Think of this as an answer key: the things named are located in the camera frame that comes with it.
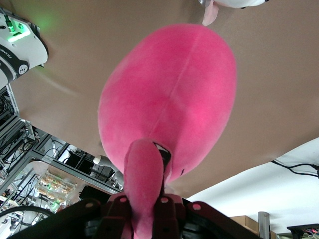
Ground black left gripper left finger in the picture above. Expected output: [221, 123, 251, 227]
[59, 194, 134, 239]

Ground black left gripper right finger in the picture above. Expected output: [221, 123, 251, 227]
[152, 195, 262, 239]

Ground bright pink round plush toy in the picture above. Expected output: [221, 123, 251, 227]
[97, 23, 238, 239]

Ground clear tray of bread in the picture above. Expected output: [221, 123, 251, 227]
[34, 169, 78, 205]

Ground brown cardboard box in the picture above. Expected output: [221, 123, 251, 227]
[229, 215, 277, 239]

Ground aluminium profile rack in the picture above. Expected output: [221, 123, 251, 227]
[0, 84, 120, 225]

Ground black electronics device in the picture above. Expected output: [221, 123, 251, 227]
[286, 223, 319, 239]

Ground pale pink white plush puppy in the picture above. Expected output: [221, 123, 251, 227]
[198, 0, 271, 27]

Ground thick black curved cable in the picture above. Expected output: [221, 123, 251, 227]
[0, 206, 54, 225]

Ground grey metal post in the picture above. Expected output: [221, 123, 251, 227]
[258, 211, 272, 239]

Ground black cables on white surface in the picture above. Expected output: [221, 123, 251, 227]
[271, 159, 319, 179]

